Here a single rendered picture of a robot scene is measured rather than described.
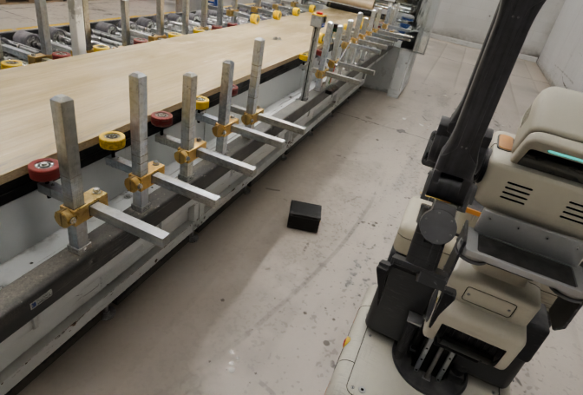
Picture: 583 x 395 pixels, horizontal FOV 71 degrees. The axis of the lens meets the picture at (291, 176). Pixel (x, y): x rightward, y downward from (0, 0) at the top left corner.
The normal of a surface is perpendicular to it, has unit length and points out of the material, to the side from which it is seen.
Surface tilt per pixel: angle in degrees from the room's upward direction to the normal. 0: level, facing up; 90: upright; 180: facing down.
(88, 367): 0
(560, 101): 42
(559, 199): 98
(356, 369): 0
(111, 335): 0
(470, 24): 90
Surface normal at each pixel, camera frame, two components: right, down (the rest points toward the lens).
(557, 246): -0.41, 0.40
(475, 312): 0.11, -0.79
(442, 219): -0.28, -0.06
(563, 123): -0.15, -0.36
